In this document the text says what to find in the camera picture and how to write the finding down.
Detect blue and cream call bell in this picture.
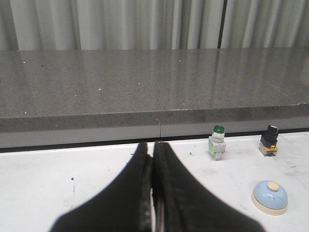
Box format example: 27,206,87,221
251,180,288,216

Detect grey stone counter slab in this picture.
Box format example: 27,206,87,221
0,48,309,133

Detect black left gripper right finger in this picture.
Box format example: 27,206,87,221
152,142,264,232

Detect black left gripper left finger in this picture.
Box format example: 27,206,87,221
51,143,152,232

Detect grey pleated curtain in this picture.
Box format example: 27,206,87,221
0,0,309,50

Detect green pilot light push button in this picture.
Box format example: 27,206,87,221
208,125,226,161

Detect black selector switch yellow base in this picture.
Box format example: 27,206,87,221
259,125,279,157

